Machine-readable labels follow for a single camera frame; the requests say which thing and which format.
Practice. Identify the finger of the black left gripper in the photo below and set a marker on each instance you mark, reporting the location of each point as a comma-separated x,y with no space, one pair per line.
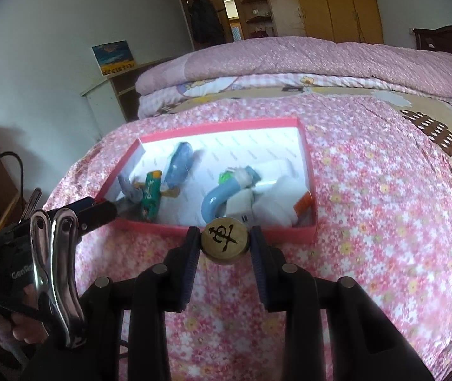
92,214
71,206

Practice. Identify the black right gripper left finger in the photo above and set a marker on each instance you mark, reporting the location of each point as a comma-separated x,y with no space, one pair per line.
164,287

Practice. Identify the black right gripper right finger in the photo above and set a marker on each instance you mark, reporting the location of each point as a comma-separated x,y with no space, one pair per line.
365,345

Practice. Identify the grey curved plastic pipe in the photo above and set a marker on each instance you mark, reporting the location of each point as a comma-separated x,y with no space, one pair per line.
133,194

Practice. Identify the green cartoon lighter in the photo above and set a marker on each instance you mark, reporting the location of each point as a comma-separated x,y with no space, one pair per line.
150,202

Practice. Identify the wooden chinese chess piece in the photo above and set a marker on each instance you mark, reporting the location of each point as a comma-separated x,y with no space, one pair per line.
224,240

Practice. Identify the white usb wall charger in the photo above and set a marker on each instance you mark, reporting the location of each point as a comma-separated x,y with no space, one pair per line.
239,206

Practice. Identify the green face toy figure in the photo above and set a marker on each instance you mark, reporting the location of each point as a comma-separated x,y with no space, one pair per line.
225,176

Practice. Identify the blue correction tape dispenser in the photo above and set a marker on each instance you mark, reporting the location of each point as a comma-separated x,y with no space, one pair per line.
180,166

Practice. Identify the person's hand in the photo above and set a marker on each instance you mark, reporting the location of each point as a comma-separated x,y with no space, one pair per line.
22,329

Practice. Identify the silver metal spring clamp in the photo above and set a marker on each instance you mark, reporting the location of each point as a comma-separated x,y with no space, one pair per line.
53,241

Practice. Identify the wooden puzzle block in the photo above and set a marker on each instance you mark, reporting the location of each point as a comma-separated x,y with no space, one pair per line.
172,193

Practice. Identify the white bedside shelf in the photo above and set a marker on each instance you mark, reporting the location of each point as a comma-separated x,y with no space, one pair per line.
114,101

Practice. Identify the blue yellow landscape picture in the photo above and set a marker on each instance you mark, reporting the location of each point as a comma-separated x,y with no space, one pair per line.
113,57

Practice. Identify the pink shallow cardboard box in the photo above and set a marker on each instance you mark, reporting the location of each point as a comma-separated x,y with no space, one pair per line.
227,146

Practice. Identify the pink floral bed sheet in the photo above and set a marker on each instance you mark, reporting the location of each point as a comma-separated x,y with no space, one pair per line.
384,200

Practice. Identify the checkered cartoon blanket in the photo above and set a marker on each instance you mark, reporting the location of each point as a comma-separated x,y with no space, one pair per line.
166,98

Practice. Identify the pink folded quilt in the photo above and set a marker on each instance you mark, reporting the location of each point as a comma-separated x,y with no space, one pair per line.
424,71

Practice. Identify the wooden wardrobe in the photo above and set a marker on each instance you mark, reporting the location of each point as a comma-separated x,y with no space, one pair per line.
215,21

